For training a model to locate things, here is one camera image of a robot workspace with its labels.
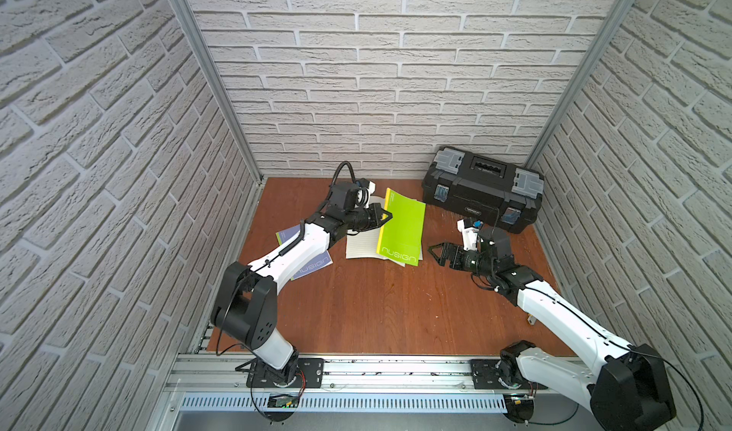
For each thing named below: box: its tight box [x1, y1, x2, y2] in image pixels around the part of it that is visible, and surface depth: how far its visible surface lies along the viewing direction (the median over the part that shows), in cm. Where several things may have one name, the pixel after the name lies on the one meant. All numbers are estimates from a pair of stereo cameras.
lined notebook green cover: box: [375, 187, 427, 267], surface depth 83 cm
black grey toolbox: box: [421, 145, 545, 234], surface depth 99 cm
